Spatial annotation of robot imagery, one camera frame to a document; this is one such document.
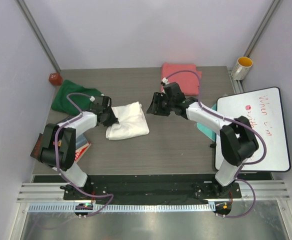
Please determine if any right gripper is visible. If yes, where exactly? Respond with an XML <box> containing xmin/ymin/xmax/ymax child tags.
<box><xmin>146</xmin><ymin>92</ymin><xmax>175</xmax><ymax>117</ymax></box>

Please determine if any white t shirt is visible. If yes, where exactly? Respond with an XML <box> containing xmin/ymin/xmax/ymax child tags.
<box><xmin>105</xmin><ymin>101</ymin><xmax>150</xmax><ymax>141</ymax></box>

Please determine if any white whiteboard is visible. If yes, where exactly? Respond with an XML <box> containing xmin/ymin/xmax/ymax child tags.
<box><xmin>216</xmin><ymin>87</ymin><xmax>291</xmax><ymax>172</ymax></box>

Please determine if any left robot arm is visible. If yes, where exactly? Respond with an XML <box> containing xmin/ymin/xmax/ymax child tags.
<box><xmin>37</xmin><ymin>105</ymin><xmax>119</xmax><ymax>200</ymax></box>

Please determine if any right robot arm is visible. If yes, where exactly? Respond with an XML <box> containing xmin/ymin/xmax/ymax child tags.
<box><xmin>146</xmin><ymin>92</ymin><xmax>259</xmax><ymax>198</ymax></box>

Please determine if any blue book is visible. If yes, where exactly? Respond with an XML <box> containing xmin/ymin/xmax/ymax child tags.
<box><xmin>58</xmin><ymin>116</ymin><xmax>89</xmax><ymax>148</ymax></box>

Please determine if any folded pink t shirt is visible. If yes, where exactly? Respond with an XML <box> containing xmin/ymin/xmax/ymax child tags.
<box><xmin>161</xmin><ymin>63</ymin><xmax>202</xmax><ymax>96</ymax></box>

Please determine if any green t shirt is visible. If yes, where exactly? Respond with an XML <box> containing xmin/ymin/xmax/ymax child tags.
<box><xmin>51</xmin><ymin>80</ymin><xmax>102</xmax><ymax>116</ymax></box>

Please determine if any red white book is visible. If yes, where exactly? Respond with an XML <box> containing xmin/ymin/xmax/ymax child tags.
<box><xmin>74</xmin><ymin>142</ymin><xmax>92</xmax><ymax>163</ymax></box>

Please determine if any teal board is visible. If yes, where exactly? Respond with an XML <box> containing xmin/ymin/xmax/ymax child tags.
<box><xmin>197</xmin><ymin>103</ymin><xmax>218</xmax><ymax>142</ymax></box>

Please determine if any red cube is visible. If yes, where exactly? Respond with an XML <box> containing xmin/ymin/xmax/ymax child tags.
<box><xmin>48</xmin><ymin>72</ymin><xmax>63</xmax><ymax>86</ymax></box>

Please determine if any brown orange book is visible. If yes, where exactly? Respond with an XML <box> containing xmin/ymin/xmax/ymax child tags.
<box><xmin>30</xmin><ymin>133</ymin><xmax>43</xmax><ymax>160</ymax></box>

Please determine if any yellow white mug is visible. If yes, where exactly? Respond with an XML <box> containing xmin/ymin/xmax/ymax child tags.
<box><xmin>230</xmin><ymin>56</ymin><xmax>253</xmax><ymax>81</ymax></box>

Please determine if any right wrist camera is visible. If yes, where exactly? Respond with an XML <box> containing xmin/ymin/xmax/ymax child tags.
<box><xmin>161</xmin><ymin>77</ymin><xmax>186</xmax><ymax>103</ymax></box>

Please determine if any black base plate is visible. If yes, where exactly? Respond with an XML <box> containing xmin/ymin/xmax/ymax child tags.
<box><xmin>32</xmin><ymin>174</ymin><xmax>273</xmax><ymax>205</ymax></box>

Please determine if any aluminium rail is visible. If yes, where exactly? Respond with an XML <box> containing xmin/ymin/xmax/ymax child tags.
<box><xmin>17</xmin><ymin>180</ymin><xmax>290</xmax><ymax>203</ymax></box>

